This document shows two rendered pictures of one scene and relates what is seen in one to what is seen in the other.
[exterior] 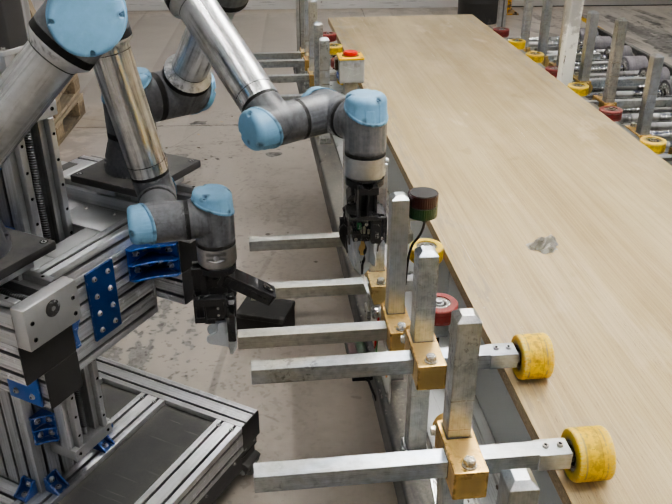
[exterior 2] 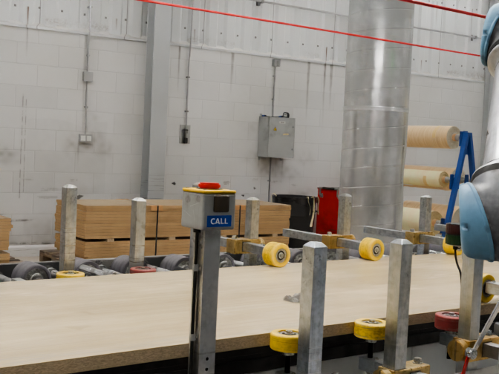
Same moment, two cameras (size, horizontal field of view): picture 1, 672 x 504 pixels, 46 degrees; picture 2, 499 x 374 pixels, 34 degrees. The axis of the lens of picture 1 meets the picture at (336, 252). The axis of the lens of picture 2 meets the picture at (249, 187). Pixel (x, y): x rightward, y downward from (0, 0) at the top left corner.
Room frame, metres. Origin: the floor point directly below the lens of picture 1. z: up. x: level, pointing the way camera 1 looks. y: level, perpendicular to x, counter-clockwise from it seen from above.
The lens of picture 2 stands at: (2.85, 1.25, 1.30)
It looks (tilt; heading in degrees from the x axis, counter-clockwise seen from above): 3 degrees down; 239
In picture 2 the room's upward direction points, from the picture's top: 3 degrees clockwise
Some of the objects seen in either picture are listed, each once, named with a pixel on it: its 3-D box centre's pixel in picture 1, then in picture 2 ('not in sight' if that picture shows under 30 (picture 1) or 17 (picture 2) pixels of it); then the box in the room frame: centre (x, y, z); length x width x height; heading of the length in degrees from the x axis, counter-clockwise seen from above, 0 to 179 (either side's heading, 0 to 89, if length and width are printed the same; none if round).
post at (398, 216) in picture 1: (395, 298); (468, 326); (1.41, -0.12, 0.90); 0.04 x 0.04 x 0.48; 6
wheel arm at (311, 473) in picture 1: (426, 463); not in sight; (0.86, -0.13, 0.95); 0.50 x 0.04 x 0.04; 96
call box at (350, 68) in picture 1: (350, 68); (208, 210); (2.16, -0.04, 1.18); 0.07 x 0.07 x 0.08; 6
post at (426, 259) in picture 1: (419, 365); not in sight; (1.16, -0.15, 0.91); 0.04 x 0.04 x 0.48; 6
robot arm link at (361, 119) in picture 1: (364, 123); not in sight; (1.33, -0.05, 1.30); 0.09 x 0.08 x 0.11; 39
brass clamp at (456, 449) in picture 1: (458, 453); not in sight; (0.89, -0.18, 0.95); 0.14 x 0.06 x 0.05; 6
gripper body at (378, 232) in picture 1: (364, 207); not in sight; (1.32, -0.05, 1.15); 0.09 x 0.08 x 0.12; 6
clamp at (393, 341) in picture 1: (397, 324); (472, 346); (1.38, -0.13, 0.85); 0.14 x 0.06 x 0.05; 6
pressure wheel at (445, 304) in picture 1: (437, 323); (450, 335); (1.37, -0.21, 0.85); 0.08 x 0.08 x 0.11
